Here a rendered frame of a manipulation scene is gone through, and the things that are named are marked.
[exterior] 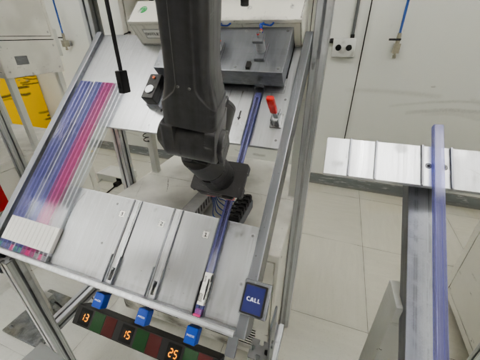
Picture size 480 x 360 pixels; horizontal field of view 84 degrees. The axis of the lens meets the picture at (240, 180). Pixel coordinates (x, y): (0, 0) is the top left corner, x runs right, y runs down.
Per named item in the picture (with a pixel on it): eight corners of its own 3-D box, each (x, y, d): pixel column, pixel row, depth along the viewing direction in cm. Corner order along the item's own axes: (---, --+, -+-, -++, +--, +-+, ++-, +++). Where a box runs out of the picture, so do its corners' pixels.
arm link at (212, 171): (173, 164, 39) (208, 169, 37) (186, 123, 41) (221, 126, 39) (191, 180, 45) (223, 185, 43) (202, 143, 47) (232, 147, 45)
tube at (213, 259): (201, 316, 51) (199, 317, 50) (195, 314, 51) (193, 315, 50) (261, 96, 65) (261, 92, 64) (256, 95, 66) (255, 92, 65)
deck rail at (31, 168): (14, 250, 73) (-10, 248, 67) (9, 248, 73) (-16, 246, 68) (113, 46, 93) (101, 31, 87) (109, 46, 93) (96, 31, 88)
